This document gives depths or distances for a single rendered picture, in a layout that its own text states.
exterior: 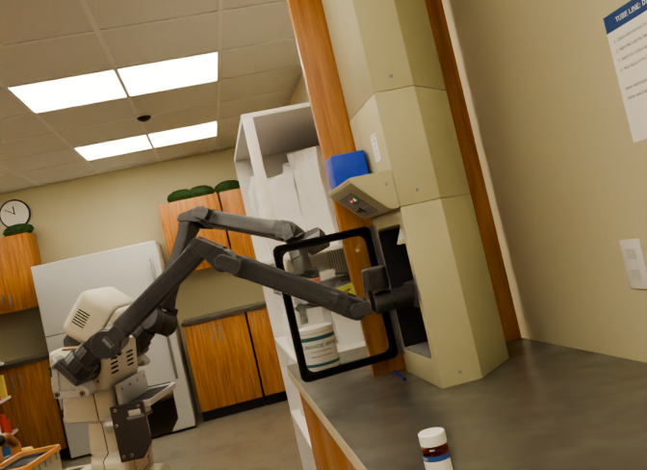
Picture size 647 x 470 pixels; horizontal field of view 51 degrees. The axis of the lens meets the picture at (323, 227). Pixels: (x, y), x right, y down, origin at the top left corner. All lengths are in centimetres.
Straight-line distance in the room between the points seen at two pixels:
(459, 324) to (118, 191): 587
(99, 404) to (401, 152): 115
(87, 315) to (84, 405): 27
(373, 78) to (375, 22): 15
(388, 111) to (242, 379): 521
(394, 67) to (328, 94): 39
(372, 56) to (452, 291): 64
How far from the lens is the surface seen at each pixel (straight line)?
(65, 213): 740
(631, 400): 144
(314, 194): 299
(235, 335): 669
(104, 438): 219
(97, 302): 209
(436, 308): 175
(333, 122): 211
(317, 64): 215
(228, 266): 180
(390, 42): 182
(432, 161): 177
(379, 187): 172
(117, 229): 730
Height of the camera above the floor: 134
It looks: 2 degrees up
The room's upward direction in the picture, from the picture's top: 13 degrees counter-clockwise
